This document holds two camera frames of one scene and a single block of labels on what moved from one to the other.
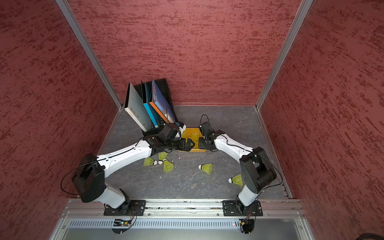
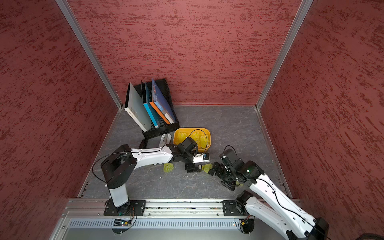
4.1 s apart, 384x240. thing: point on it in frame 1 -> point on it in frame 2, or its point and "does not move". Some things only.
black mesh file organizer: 155,101 does not move
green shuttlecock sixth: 207,168 does not move
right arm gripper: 201,145 -> 230,184
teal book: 149,108 does not move
